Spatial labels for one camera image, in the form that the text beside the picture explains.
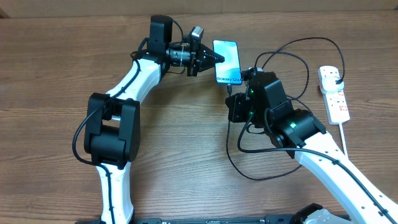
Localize Samsung Galaxy smartphone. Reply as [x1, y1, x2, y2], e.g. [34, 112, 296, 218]
[213, 40, 243, 85]

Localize black USB charging cable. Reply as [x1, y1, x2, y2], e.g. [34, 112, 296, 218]
[225, 37, 346, 181]

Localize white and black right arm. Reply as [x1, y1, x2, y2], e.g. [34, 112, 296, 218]
[225, 68, 397, 223]

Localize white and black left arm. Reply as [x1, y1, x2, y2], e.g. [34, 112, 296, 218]
[83, 15, 224, 223]

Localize white charger adapter plug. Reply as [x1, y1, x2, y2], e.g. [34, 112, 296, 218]
[320, 76, 345, 94]

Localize white power strip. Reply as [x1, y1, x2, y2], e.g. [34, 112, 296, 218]
[318, 65, 350, 125]

